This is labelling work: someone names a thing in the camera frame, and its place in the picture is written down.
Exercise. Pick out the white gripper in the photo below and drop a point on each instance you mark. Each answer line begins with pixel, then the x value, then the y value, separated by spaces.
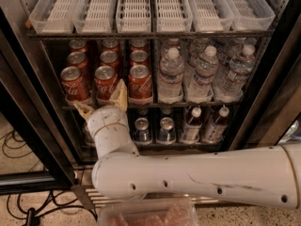
pixel 105 117

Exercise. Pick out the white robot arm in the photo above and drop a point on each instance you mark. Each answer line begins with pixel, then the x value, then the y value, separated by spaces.
pixel 269 176

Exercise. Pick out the silver can bottom left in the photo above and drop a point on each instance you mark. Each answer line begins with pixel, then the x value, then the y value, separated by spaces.
pixel 88 139

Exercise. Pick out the second row middle coke can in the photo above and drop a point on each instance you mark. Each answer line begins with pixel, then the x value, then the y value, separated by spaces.
pixel 110 58

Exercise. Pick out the second row coke can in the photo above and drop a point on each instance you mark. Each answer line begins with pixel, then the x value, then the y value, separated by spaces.
pixel 110 58
pixel 139 57
pixel 80 60

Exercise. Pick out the blue can bottom left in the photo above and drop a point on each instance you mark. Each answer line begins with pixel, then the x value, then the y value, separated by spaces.
pixel 142 132

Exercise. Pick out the blue can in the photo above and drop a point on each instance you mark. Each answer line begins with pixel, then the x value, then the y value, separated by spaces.
pixel 142 132
pixel 166 134

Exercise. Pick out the second row left coke can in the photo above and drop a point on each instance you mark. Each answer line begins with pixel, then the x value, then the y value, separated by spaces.
pixel 80 60

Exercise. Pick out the second row right coke can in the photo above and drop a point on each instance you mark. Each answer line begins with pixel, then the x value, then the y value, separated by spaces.
pixel 139 57

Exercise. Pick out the blue can bottom right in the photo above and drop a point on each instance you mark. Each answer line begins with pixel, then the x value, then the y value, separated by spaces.
pixel 166 134

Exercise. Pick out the stainless steel fridge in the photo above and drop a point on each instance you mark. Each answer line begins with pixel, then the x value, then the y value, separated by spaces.
pixel 34 102

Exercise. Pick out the fridge glass door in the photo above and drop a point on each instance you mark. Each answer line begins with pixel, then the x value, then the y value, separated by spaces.
pixel 278 103

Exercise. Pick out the front left water bottle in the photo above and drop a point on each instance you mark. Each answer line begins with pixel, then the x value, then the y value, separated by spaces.
pixel 170 75

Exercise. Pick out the water bottle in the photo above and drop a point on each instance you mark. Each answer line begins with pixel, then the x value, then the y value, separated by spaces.
pixel 240 67
pixel 170 75
pixel 203 75

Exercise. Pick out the brown drink bottle left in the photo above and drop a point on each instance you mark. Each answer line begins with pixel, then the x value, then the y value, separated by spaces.
pixel 191 125

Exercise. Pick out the brown drink bottle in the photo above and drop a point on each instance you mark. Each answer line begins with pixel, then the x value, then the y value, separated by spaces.
pixel 191 125
pixel 216 125

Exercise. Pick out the front middle water bottle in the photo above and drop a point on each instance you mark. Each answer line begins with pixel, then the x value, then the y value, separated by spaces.
pixel 203 75

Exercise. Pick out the brown drink bottle right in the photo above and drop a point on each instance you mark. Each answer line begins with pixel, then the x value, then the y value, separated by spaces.
pixel 216 125

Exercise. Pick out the front right water bottle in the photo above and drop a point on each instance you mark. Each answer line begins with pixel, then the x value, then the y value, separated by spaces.
pixel 240 67

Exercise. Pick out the clear plastic food container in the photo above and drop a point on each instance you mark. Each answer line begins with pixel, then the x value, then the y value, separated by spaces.
pixel 168 212

